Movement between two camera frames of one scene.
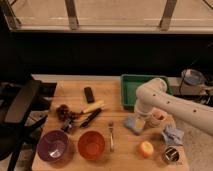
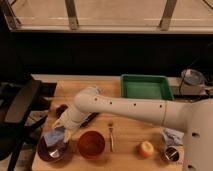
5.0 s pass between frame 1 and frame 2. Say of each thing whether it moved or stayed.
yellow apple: stayed
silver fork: stayed
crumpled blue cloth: stayed
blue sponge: moved
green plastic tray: stayed
